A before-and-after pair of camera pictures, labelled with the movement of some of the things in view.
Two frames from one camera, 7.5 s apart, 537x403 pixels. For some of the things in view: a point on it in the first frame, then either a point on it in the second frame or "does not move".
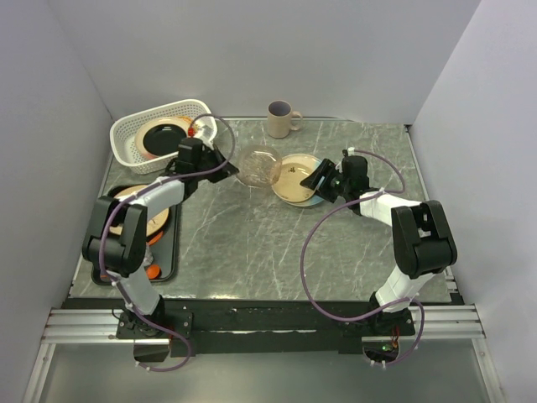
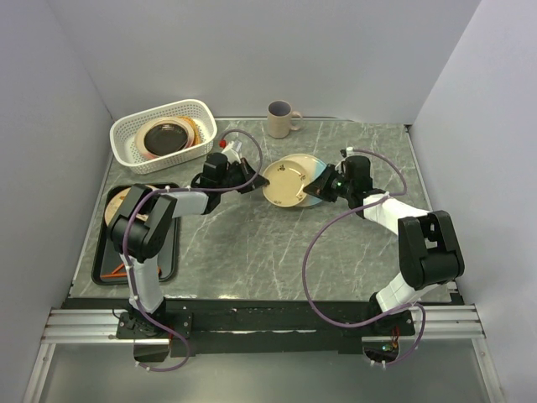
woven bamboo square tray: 188,120 does not move
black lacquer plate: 163,138 does not move
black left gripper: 223,172 → 244,167
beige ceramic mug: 279,116 does not move
